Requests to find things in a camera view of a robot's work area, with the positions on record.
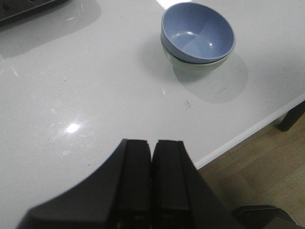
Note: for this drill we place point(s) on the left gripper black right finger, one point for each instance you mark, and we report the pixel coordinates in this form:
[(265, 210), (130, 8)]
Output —
[(181, 199)]

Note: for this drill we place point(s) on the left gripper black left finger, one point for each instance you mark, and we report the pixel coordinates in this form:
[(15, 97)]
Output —
[(115, 196)]

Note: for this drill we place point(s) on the green bowl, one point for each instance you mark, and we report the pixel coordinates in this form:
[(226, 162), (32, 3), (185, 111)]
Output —
[(193, 68)]

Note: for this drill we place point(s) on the blue bowl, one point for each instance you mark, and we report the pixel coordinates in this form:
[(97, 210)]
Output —
[(194, 33)]

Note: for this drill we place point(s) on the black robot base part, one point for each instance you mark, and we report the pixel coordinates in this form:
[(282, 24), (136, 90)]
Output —
[(264, 217)]

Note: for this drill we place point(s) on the black table leg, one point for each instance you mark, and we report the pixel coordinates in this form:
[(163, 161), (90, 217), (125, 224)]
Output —
[(292, 117)]

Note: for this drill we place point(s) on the black and chrome toaster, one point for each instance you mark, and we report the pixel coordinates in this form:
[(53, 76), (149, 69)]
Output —
[(14, 8)]

